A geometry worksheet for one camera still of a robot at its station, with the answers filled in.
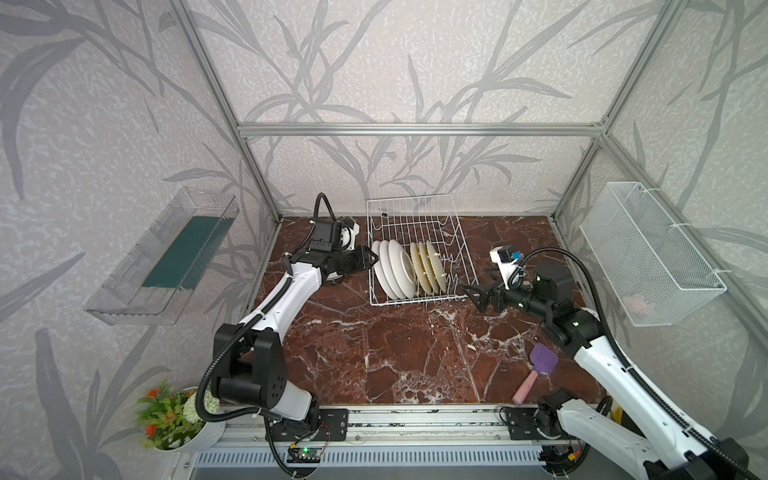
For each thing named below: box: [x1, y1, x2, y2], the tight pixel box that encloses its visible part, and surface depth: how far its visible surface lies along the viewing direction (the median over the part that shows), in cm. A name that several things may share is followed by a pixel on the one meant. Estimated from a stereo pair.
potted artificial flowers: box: [135, 380, 226, 453], surface depth 63 cm
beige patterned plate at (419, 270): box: [410, 242, 431, 295], surface depth 90 cm
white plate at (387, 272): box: [379, 240, 407, 300], surface depth 87 cm
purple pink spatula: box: [512, 343, 559, 405], surface depth 82 cm
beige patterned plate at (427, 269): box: [418, 242, 438, 295], surface depth 90 cm
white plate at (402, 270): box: [388, 239, 417, 299], surface depth 90 cm
